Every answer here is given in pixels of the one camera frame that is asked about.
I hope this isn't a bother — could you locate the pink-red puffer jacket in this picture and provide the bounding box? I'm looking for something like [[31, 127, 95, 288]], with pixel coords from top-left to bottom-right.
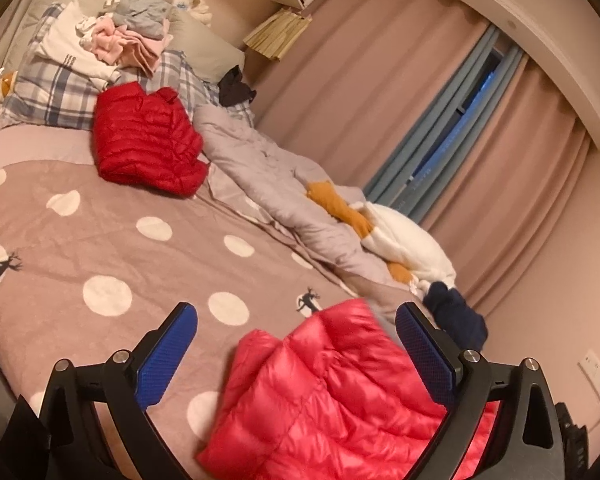
[[194, 297, 502, 480]]

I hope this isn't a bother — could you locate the pile of pink white clothes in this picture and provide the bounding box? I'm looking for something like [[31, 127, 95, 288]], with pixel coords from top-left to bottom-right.
[[34, 0, 172, 90]]

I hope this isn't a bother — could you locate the brown polka dot duvet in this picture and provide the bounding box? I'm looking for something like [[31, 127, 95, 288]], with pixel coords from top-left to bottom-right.
[[0, 162, 410, 479]]

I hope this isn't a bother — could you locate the navy blue garment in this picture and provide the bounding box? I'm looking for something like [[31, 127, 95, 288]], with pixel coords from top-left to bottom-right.
[[424, 282, 489, 351]]

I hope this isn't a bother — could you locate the white goose plush toy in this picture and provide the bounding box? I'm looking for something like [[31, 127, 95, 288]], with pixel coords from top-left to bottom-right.
[[306, 181, 456, 298]]

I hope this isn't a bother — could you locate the folded dark red puffer jacket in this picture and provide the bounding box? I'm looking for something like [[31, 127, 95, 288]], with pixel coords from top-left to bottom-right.
[[92, 81, 209, 198]]

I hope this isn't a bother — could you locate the light grey blanket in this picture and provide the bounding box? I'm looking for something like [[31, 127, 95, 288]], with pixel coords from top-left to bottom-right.
[[194, 104, 398, 286]]

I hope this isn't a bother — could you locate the blue-grey curtain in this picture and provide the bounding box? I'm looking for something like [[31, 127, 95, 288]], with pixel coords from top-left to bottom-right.
[[364, 24, 524, 222]]

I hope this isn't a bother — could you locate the plaid pillow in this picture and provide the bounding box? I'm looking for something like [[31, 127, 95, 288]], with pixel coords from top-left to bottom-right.
[[0, 1, 257, 132]]

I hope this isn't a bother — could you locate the black garment by pillow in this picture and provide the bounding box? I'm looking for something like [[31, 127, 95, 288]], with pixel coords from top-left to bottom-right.
[[218, 65, 257, 107]]

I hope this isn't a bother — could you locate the pink curtain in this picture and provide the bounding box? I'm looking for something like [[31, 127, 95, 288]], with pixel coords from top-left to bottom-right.
[[253, 0, 591, 315]]

